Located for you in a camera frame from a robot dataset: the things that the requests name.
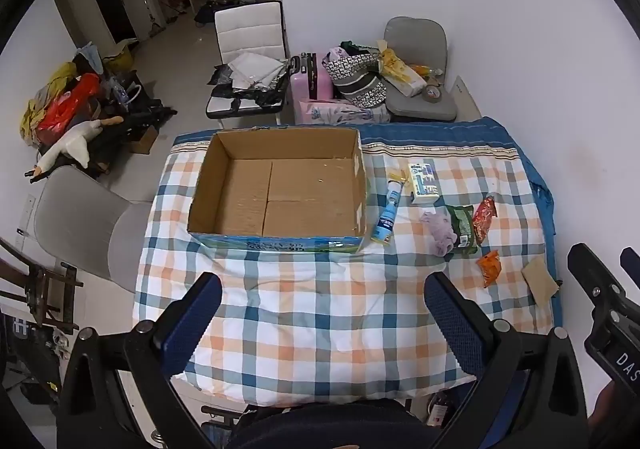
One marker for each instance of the orange snack packet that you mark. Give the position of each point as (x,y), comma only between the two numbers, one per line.
(490,268)

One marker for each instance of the purple fluffy scrunchie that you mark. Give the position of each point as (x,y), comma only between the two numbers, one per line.
(440,231)

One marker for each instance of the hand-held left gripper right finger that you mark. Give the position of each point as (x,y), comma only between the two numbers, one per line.
(456,325)

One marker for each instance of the plaid quilt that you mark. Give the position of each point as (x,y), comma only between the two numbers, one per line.
(320,309)

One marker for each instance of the small brown cardboard box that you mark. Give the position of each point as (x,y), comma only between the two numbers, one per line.
(144,139)

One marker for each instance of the open cardboard box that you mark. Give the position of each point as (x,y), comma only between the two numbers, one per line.
(280,199)

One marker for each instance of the red plastic bag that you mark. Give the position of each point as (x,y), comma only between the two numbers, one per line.
(67,106)

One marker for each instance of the white goose plush toy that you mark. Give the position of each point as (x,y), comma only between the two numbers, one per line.
(75,144)

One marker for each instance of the yellow printed bag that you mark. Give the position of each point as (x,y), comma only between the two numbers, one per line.
(397,71)

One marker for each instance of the dark wooden folding chair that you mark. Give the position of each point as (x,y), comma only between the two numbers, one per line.
(40,284)

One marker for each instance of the white padded chair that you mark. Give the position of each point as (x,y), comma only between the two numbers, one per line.
(247,29)

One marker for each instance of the patterned tote bag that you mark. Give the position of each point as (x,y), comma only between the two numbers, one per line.
(357,79)

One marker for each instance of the grey plastic mailing bags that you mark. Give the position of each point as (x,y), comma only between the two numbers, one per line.
(255,69)

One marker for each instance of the blue and white tube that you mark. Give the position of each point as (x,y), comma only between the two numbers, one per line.
(387,219)

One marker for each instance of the tape roll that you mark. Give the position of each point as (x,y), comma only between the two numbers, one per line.
(432,93)

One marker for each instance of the white tissue pack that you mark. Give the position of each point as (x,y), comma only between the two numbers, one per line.
(422,181)

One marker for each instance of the red snack packet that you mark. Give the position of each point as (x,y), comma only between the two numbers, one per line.
(484,221)

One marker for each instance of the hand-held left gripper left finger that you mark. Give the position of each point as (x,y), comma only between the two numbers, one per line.
(192,329)

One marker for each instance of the pink suitcase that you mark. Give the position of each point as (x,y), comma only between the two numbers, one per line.
(320,84)

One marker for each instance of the green snack packet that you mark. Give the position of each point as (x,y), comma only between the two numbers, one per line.
(464,226)

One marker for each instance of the grey plastic chair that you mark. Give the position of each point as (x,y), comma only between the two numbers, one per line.
(85,224)

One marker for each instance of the floral pillow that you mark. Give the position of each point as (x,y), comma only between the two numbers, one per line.
(345,111)

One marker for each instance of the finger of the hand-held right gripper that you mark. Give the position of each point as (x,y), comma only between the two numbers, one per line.
(587,269)
(631,265)

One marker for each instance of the yellow cloth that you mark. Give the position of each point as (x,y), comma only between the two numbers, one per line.
(31,116)

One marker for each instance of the grey upholstered chair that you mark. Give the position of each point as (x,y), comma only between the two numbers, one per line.
(417,36)

